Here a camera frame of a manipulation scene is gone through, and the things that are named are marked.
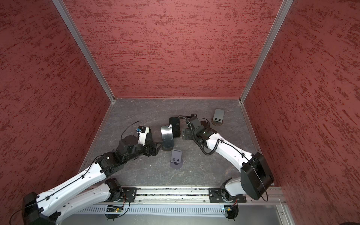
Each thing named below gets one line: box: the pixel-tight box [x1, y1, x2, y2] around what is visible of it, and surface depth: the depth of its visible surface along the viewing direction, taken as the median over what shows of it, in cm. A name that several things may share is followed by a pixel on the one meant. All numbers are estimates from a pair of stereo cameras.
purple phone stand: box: [169, 149, 184, 170], surface depth 83 cm
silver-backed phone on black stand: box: [160, 123, 174, 152], surface depth 89 cm
